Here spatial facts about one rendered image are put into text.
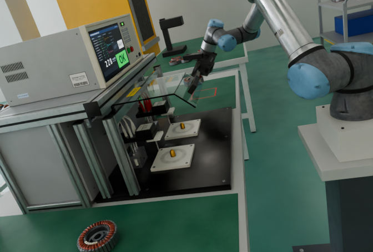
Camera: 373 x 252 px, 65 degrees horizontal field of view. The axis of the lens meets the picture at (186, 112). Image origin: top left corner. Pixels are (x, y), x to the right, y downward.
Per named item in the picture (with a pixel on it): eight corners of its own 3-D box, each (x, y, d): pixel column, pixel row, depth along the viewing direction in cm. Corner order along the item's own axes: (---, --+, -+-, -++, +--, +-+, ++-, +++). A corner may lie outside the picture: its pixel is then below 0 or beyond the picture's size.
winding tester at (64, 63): (143, 58, 136) (130, 13, 128) (106, 87, 96) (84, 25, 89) (70, 74, 144) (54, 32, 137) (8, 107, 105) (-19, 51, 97)
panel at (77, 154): (146, 120, 159) (129, 67, 149) (93, 200, 100) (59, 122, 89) (144, 120, 160) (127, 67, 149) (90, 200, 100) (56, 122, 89)
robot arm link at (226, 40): (244, 33, 132) (231, 24, 140) (222, 39, 129) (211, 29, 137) (243, 48, 137) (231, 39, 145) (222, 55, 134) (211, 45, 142)
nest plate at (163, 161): (195, 146, 118) (194, 143, 118) (190, 167, 104) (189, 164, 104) (160, 151, 121) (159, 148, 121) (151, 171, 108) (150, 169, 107)
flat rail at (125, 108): (160, 73, 146) (158, 67, 145) (114, 128, 89) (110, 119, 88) (157, 73, 146) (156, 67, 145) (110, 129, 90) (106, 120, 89)
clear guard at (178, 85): (203, 84, 112) (200, 69, 110) (196, 107, 91) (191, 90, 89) (125, 99, 120) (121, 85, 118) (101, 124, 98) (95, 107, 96)
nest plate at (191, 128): (201, 121, 140) (200, 118, 140) (197, 135, 126) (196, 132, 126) (171, 125, 143) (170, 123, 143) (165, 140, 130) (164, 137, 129)
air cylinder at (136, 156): (147, 157, 119) (144, 145, 117) (142, 167, 112) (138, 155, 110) (136, 159, 120) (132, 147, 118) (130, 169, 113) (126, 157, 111)
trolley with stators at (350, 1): (372, 65, 367) (371, -20, 331) (418, 92, 275) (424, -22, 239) (321, 75, 380) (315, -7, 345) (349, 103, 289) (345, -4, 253)
